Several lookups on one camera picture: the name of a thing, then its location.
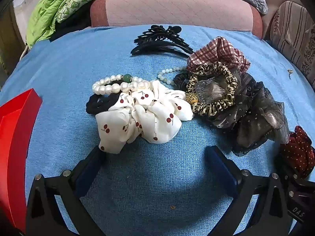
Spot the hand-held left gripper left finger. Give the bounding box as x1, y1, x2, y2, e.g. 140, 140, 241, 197
26, 146, 109, 236

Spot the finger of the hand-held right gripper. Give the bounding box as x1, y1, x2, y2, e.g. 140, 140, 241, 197
279, 162, 300, 195

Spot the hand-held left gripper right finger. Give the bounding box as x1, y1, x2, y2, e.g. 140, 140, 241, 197
205, 146, 296, 236

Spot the red polka dot scrunchie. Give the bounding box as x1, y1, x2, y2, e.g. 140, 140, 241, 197
281, 125, 315, 179

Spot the grey organza scrunchie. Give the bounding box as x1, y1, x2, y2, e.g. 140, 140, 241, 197
194, 72, 289, 156

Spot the black hair tie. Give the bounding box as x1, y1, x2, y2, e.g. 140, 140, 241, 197
86, 92, 123, 115

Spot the white cherry print scrunchie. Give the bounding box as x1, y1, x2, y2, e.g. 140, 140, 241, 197
95, 80, 195, 154

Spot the red box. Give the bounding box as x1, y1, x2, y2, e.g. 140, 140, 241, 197
0, 88, 43, 234

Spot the white pearl bracelet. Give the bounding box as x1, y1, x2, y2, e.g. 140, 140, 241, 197
92, 74, 152, 95

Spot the leopard print scrunchie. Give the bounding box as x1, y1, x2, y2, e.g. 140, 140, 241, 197
186, 63, 238, 116

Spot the red plaid scrunchie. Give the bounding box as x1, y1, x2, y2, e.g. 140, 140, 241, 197
186, 36, 251, 74

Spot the blue blanket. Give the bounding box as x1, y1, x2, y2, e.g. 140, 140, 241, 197
0, 25, 315, 236

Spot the small black scrunchie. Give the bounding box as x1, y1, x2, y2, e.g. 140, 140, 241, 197
173, 72, 195, 91

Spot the black hair claw clip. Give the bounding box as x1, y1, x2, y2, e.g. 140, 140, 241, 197
130, 25, 194, 56

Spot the striped patterned cushion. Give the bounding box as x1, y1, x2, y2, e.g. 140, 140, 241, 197
269, 0, 315, 79

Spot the brown wooden furniture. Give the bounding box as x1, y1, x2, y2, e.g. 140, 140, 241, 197
0, 5, 26, 81

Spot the green quilt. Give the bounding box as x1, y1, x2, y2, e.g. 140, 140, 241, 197
26, 0, 133, 48

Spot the pink cushion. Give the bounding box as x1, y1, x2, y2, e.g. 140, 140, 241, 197
90, 0, 264, 40

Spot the pale green bead bracelet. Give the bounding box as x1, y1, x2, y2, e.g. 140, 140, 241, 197
157, 66, 189, 85

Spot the white cord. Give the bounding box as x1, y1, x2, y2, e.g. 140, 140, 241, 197
19, 43, 29, 61

